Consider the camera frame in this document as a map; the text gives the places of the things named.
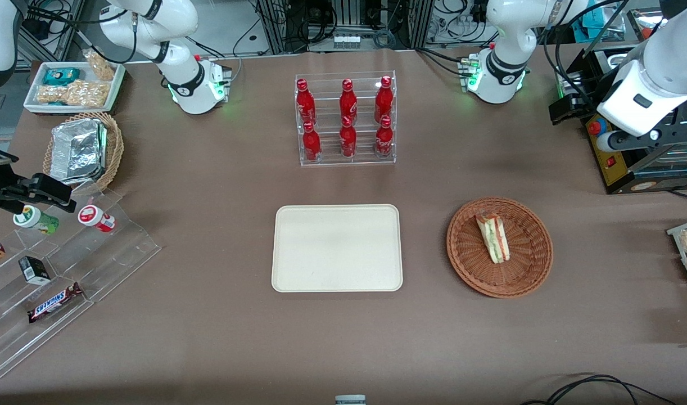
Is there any large clear bag of nuts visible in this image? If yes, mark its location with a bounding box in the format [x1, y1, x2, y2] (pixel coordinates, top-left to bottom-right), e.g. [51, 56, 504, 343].
[35, 79, 110, 109]

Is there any small clear bag of nuts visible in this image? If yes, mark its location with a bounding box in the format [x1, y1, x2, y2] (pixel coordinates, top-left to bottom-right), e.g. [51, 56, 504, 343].
[83, 49, 117, 82]

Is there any white snack tray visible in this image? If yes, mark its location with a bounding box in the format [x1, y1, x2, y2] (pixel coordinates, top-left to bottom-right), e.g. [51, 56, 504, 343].
[22, 60, 126, 115]

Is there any red cola bottle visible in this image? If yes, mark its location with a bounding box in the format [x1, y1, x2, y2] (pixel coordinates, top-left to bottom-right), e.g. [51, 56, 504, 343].
[374, 75, 394, 120]
[296, 78, 317, 126]
[302, 121, 322, 163]
[339, 78, 359, 122]
[375, 115, 394, 160]
[339, 115, 358, 159]

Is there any small black box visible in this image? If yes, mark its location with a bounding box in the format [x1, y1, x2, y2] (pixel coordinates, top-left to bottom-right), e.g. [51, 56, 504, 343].
[18, 255, 52, 286]

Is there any round brown wicker basket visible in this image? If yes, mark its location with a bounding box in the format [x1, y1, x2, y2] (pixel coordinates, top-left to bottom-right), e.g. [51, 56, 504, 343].
[446, 196, 554, 299]

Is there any black bracket block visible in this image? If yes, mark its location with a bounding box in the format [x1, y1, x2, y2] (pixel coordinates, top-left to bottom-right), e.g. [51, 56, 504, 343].
[548, 94, 591, 126]

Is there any white wire rack tray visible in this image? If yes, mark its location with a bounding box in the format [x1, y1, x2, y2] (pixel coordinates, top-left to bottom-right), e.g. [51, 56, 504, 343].
[666, 216, 687, 311]

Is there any triangular sandwich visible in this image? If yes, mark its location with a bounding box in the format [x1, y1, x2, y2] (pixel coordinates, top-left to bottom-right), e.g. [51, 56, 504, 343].
[475, 212, 512, 264]

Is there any black cable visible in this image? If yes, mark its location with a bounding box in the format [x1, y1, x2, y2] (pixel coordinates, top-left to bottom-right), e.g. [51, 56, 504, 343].
[519, 373, 679, 405]

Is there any clear acrylic tiered stand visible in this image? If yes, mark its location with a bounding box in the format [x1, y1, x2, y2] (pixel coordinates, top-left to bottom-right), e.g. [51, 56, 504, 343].
[0, 187, 162, 381]

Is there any cream rectangular tray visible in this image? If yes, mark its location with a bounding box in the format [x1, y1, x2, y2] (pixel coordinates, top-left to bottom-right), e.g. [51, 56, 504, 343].
[271, 204, 404, 293]

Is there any black food warmer cabinet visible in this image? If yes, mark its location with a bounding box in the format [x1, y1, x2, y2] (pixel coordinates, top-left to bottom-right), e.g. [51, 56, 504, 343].
[568, 47, 687, 195]

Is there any red bottle with white cap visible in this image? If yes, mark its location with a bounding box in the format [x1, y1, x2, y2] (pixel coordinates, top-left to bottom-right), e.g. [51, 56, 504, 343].
[77, 204, 117, 234]

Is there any clear acrylic bottle rack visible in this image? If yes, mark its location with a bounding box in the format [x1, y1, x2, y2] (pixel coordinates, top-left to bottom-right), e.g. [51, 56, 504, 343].
[295, 70, 397, 167]

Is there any green bottle with white cap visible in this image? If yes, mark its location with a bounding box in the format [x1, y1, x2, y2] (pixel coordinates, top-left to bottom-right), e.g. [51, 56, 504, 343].
[12, 205, 61, 236]

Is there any teal snack packet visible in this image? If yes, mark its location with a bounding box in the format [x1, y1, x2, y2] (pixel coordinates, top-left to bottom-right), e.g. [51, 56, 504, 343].
[42, 67, 82, 87]

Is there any oval light wicker basket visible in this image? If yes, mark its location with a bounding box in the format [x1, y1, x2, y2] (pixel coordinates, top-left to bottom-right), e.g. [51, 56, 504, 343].
[42, 111, 125, 197]

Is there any teal cardboard box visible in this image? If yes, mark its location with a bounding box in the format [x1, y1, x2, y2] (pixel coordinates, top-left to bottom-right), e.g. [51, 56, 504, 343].
[581, 0, 621, 41]

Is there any silver foil container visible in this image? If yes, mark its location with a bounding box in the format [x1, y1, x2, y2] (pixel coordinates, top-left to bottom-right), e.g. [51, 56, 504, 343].
[49, 118, 109, 187]

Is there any Snickers chocolate bar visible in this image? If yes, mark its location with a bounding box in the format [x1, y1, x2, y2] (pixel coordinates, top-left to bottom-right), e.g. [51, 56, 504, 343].
[27, 282, 85, 325]

